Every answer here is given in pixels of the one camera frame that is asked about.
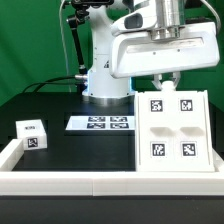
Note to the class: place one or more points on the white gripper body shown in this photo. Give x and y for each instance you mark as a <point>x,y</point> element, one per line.
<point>136,54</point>

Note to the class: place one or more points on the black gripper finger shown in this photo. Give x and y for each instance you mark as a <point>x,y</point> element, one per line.
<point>176,76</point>
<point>157,81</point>

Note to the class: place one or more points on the white cabinet body box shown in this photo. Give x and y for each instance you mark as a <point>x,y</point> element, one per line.
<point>173,131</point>

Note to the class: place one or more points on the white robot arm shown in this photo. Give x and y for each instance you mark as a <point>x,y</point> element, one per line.
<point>102,87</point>

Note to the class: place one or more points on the white cabinet top block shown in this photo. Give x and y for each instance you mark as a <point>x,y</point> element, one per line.
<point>32,133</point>

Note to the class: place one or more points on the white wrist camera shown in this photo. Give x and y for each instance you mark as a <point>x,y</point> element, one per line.
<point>133,23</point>

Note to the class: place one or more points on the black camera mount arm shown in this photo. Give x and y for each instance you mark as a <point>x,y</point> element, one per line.
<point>79,17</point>

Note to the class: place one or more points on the white marker base plate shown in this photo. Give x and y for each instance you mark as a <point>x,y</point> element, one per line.
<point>108,123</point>

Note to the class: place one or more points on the white u-shaped obstacle frame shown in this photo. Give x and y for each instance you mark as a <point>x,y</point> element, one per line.
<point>104,183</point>

